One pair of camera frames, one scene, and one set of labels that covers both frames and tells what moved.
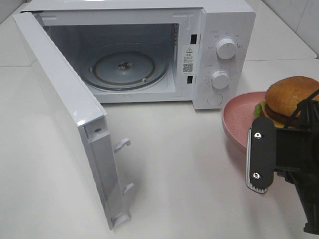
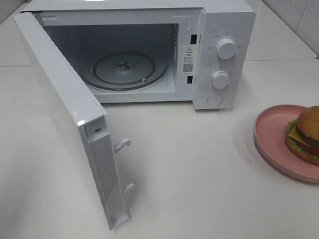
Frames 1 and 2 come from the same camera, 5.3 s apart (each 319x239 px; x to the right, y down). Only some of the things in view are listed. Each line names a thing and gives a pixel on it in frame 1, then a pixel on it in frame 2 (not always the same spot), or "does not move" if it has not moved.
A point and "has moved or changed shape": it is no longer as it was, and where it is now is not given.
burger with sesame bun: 282,97 has moved or changed shape
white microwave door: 81,120 does not move
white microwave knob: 220,79 does not move
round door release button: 215,99 does not move
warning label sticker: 188,59 does not move
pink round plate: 238,114 has moved or changed shape
